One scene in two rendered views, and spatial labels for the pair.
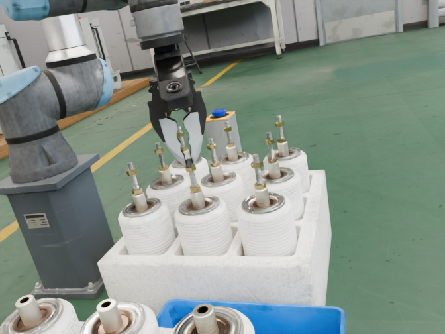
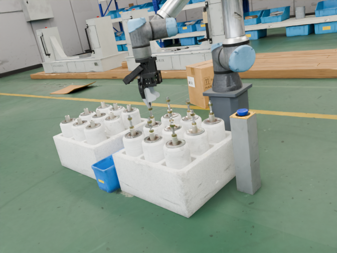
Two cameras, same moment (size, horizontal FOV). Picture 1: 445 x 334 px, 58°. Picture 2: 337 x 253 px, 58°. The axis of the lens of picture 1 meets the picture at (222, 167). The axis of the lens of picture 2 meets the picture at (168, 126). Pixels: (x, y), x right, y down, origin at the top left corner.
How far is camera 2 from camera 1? 1.67 m
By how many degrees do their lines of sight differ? 105
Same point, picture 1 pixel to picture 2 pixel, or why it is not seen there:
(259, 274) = not seen: hidden behind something
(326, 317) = (109, 170)
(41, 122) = (215, 67)
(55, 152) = (215, 82)
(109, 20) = not seen: outside the picture
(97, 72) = (229, 54)
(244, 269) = not seen: hidden behind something
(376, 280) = (135, 217)
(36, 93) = (214, 54)
